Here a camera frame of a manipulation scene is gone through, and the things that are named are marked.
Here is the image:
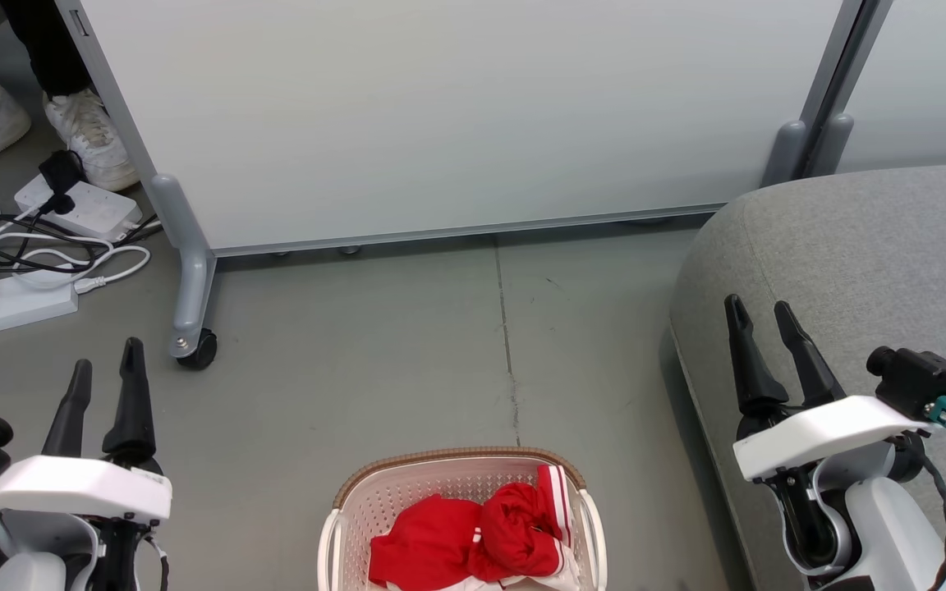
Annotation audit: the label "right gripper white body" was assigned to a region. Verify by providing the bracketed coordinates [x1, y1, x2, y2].
[732, 396, 934, 580]

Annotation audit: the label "wide white partition panel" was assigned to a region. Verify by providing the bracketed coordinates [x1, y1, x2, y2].
[54, 0, 864, 259]

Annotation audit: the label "grey partition foot with caster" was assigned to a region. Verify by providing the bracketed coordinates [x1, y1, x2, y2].
[150, 173, 218, 362]

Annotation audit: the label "white power strip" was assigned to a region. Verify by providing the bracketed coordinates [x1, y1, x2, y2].
[14, 174, 144, 241]

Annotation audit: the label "white flat power box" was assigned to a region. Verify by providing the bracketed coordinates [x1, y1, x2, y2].
[0, 275, 80, 341]

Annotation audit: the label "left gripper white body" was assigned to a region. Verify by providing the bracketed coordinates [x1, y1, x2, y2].
[0, 456, 172, 591]

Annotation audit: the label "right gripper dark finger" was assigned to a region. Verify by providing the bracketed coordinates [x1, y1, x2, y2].
[774, 300, 848, 410]
[724, 294, 791, 419]

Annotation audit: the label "grey fabric sofa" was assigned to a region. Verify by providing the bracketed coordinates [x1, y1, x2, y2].
[669, 160, 946, 591]

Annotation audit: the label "black plug adapter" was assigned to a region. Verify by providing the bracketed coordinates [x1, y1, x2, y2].
[38, 150, 88, 216]

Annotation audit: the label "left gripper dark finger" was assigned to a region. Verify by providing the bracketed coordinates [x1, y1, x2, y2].
[40, 359, 94, 459]
[101, 337, 156, 467]

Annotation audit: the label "red and white garment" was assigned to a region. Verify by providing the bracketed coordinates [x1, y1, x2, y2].
[368, 465, 574, 591]

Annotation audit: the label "white laundry basket brown rim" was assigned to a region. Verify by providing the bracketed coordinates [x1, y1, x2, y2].
[317, 447, 608, 591]

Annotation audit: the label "white floor cables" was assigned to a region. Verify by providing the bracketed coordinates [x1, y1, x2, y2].
[0, 199, 151, 294]

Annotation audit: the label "black trouser leg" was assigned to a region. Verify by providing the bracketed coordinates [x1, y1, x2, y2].
[0, 0, 94, 98]

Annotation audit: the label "black caster wheel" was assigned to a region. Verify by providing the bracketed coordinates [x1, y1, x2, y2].
[176, 328, 218, 370]

